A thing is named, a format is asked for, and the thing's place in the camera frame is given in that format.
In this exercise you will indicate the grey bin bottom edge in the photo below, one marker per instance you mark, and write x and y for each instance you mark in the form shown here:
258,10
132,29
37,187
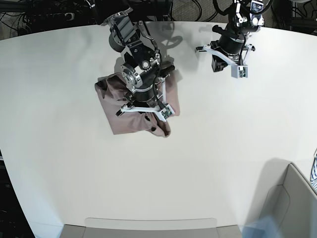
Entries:
115,228

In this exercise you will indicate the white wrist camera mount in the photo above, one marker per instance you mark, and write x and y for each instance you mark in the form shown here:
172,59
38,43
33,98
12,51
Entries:
239,67

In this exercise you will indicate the grey cardboard box right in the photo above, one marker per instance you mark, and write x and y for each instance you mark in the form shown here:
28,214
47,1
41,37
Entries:
294,205

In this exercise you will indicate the blue striped cloth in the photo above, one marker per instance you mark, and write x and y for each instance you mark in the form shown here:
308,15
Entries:
313,176

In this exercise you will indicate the blue translucent sheet corner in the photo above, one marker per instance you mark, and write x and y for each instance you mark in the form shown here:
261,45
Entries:
265,227

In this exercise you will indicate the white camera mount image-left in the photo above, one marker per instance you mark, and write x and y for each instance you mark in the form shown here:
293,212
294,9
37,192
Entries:
162,111

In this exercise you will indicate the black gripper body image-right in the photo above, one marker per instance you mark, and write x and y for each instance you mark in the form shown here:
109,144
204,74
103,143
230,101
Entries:
232,40

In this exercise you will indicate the mauve pink T-shirt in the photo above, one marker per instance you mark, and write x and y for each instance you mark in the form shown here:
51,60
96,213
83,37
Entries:
123,117

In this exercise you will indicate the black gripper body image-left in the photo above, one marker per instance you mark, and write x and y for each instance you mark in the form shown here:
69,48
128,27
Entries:
144,99

